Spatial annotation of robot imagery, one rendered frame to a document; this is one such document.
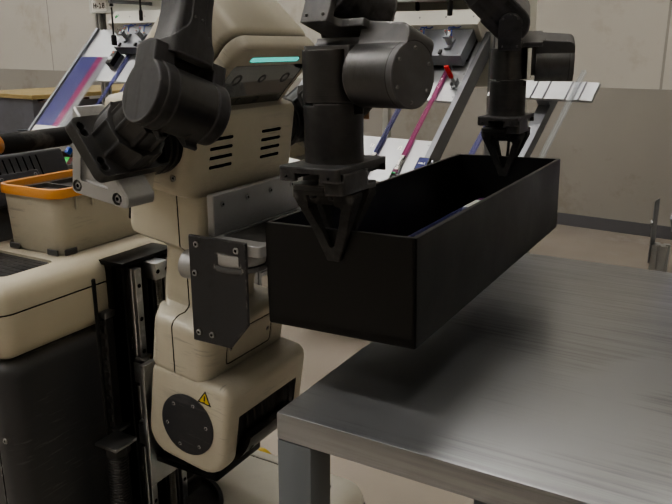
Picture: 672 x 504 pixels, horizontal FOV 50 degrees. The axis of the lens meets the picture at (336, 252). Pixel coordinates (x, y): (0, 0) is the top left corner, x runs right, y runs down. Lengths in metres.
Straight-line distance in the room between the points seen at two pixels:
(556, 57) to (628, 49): 3.69
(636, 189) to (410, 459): 4.31
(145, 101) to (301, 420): 0.39
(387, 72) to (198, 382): 0.68
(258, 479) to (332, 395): 0.84
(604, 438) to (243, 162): 0.66
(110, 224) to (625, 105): 3.93
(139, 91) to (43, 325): 0.49
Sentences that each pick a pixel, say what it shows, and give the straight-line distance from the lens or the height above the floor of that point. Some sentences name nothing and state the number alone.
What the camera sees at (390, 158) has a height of 0.79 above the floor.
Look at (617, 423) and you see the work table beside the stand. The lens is 0.77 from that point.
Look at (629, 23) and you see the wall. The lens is 4.88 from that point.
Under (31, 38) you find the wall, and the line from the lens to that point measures 8.70.
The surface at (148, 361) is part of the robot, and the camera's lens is 1.29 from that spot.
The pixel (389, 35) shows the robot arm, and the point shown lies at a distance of 0.64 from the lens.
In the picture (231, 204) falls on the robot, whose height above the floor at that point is 0.93.
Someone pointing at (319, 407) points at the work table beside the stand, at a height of 0.80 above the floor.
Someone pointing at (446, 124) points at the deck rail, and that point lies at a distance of 2.47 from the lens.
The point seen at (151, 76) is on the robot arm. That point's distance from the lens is 0.86.
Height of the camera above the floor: 1.15
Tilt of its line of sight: 16 degrees down
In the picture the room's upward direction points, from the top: straight up
